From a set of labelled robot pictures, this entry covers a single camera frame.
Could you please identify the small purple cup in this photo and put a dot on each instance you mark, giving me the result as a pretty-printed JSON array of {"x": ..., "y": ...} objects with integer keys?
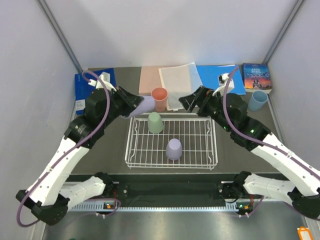
[{"x": 174, "y": 149}]

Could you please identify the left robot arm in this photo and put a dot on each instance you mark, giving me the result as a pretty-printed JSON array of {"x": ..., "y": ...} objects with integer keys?
[{"x": 45, "y": 198}]

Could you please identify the pink board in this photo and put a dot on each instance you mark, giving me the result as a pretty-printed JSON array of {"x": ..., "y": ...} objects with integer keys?
[{"x": 149, "y": 79}]

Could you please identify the Jane Eyre paperback book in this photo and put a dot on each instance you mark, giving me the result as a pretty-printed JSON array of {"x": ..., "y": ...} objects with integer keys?
[{"x": 256, "y": 77}]

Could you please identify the pink cup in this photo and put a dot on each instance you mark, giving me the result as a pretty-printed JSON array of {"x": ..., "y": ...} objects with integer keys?
[{"x": 160, "y": 96}]

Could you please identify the white mesh bag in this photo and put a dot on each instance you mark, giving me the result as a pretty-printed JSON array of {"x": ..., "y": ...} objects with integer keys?
[{"x": 179, "y": 81}]

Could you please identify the white wire dish rack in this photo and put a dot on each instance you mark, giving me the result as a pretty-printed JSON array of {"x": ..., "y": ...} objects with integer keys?
[{"x": 196, "y": 134}]

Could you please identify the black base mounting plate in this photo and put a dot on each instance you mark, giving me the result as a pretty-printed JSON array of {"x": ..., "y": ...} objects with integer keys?
[{"x": 171, "y": 190}]

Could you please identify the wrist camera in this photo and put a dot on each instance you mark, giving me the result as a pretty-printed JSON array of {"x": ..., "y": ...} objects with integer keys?
[
  {"x": 222, "y": 80},
  {"x": 102, "y": 81}
]

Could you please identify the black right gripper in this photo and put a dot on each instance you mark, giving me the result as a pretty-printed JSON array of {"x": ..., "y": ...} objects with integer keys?
[{"x": 204, "y": 94}]

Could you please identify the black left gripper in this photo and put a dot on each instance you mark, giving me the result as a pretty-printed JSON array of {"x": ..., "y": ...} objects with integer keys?
[{"x": 131, "y": 101}]

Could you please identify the green cup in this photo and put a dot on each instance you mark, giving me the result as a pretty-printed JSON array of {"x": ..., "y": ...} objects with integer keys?
[{"x": 155, "y": 123}]

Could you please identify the orange key tag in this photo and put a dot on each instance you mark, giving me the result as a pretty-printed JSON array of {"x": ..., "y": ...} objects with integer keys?
[{"x": 304, "y": 233}]

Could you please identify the dark blue folder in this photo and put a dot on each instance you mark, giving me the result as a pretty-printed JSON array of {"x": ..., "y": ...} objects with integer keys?
[{"x": 83, "y": 89}]

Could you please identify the light blue folder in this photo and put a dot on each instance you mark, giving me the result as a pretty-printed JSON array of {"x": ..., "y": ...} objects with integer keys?
[{"x": 209, "y": 75}]

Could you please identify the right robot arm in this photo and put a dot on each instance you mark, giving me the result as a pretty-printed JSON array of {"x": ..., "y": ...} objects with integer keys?
[{"x": 300, "y": 189}]

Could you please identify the large purple cup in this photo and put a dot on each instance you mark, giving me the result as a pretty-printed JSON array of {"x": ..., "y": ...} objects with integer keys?
[{"x": 147, "y": 105}]

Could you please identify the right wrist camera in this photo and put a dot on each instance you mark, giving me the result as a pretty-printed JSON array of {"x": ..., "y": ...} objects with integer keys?
[{"x": 222, "y": 80}]

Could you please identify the blue cup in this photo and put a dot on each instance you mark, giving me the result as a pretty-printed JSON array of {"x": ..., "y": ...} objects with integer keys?
[{"x": 257, "y": 100}]

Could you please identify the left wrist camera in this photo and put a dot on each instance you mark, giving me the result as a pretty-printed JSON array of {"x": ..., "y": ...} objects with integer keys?
[{"x": 102, "y": 81}]

